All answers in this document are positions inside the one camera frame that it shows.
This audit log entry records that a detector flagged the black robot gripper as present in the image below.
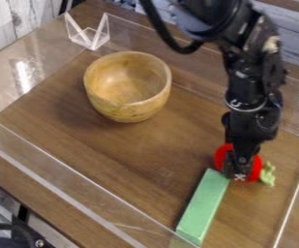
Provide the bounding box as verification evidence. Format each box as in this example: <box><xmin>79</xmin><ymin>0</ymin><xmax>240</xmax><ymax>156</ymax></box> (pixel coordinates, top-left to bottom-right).
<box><xmin>221</xmin><ymin>93</ymin><xmax>283</xmax><ymax>182</ymax></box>

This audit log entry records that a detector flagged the red felt strawberry toy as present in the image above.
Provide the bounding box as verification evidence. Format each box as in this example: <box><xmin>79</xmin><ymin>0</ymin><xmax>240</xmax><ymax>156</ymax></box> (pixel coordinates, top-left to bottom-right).
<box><xmin>213</xmin><ymin>143</ymin><xmax>276</xmax><ymax>187</ymax></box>

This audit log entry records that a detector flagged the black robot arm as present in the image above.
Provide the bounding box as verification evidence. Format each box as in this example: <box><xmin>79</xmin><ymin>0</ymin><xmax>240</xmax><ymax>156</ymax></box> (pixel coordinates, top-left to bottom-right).
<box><xmin>140</xmin><ymin>0</ymin><xmax>285</xmax><ymax>182</ymax></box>

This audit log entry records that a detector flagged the green rectangular block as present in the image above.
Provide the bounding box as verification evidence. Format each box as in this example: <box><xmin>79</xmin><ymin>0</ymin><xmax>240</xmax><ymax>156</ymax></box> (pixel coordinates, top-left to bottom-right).
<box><xmin>176</xmin><ymin>169</ymin><xmax>229</xmax><ymax>246</ymax></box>

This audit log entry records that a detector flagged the wooden bowl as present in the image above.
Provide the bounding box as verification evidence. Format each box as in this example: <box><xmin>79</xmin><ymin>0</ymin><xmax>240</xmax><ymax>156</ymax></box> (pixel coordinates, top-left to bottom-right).
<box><xmin>83</xmin><ymin>51</ymin><xmax>172</xmax><ymax>123</ymax></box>

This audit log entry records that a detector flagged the black table clamp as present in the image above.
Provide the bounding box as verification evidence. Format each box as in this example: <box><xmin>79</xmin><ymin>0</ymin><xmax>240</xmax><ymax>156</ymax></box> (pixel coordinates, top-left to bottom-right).
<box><xmin>11</xmin><ymin>205</ymin><xmax>56</xmax><ymax>248</ymax></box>

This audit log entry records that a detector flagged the clear acrylic tray wall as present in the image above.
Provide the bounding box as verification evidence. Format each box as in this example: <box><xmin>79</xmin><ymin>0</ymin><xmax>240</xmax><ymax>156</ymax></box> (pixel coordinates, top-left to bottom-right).
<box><xmin>0</xmin><ymin>124</ymin><xmax>197</xmax><ymax>248</ymax></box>

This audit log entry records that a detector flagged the clear acrylic corner bracket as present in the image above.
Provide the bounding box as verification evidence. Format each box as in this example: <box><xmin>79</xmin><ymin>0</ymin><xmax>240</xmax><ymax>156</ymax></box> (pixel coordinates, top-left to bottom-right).
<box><xmin>64</xmin><ymin>13</ymin><xmax>109</xmax><ymax>50</ymax></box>

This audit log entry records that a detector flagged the black cable bottom left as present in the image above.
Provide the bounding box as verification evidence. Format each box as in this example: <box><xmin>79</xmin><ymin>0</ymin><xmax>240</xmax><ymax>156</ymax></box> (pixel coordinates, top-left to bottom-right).
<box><xmin>0</xmin><ymin>222</ymin><xmax>25</xmax><ymax>248</ymax></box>

